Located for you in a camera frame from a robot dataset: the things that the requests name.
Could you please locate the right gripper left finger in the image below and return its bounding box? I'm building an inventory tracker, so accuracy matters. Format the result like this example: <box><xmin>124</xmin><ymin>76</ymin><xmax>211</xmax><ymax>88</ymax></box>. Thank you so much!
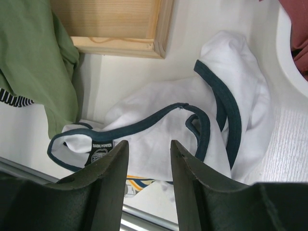
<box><xmin>0</xmin><ymin>141</ymin><xmax>129</xmax><ymax>231</ymax></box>

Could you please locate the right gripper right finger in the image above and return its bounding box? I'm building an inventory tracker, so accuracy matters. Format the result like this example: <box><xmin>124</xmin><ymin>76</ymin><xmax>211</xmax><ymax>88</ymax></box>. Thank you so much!
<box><xmin>170</xmin><ymin>140</ymin><xmax>308</xmax><ymax>231</ymax></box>

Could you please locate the white graphic tank top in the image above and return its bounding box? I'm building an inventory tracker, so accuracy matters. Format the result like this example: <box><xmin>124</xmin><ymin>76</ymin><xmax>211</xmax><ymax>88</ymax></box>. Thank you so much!
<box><xmin>47</xmin><ymin>31</ymin><xmax>273</xmax><ymax>200</ymax></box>

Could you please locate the black white striped tank top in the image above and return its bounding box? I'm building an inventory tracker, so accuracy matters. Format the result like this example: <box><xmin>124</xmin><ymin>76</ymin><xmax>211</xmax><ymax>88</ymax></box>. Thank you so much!
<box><xmin>0</xmin><ymin>89</ymin><xmax>34</xmax><ymax>108</ymax></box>

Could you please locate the green tank top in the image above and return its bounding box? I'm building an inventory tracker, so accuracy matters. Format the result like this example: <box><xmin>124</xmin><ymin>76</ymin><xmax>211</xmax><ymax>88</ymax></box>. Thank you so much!
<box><xmin>0</xmin><ymin>0</ymin><xmax>79</xmax><ymax>138</ymax></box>

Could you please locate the red tank top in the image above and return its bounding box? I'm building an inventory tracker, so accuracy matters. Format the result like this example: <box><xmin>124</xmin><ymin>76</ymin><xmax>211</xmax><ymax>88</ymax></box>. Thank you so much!
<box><xmin>279</xmin><ymin>0</ymin><xmax>308</xmax><ymax>80</ymax></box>

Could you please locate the white plastic laundry basket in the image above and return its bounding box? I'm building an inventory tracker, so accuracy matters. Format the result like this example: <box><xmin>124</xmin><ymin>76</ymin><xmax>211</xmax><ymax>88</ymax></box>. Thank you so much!
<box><xmin>275</xmin><ymin>2</ymin><xmax>308</xmax><ymax>100</ymax></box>

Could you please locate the wooden clothes rack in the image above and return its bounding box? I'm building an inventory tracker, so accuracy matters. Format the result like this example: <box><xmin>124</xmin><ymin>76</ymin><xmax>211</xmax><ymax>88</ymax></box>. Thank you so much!
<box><xmin>51</xmin><ymin>0</ymin><xmax>175</xmax><ymax>59</ymax></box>

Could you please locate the aluminium mounting rail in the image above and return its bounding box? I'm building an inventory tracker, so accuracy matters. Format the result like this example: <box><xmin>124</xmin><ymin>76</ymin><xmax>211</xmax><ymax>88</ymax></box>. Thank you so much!
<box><xmin>0</xmin><ymin>157</ymin><xmax>179</xmax><ymax>231</ymax></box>

